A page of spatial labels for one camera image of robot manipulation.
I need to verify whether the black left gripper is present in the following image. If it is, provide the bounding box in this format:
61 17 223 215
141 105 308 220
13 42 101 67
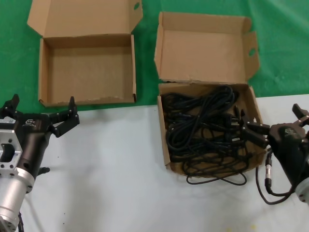
0 93 80 179

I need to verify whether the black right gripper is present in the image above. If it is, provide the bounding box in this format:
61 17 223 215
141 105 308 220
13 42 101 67
240 103 309 189

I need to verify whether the open brown cardboard box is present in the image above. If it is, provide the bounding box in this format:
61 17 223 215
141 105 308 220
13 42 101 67
154 11 265 174
27 0 143 107

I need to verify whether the green table cloth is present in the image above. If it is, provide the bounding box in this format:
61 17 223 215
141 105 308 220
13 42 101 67
0 0 309 116

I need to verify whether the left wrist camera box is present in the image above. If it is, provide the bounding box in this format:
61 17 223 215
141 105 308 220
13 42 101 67
0 116 15 129

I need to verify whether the silver left camera mount bracket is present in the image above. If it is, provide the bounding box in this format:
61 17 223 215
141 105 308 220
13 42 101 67
0 125 24 178

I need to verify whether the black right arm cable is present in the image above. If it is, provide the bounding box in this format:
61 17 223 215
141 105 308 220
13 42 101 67
255 149 299 206

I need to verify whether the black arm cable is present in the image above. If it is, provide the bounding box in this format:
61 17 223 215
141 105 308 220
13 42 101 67
255 149 299 206
16 212 25 232

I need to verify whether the black power cable bundle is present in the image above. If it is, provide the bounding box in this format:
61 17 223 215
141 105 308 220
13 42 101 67
166 120 254 186

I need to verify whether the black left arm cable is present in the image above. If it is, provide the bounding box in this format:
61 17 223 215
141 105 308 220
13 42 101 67
16 212 25 232

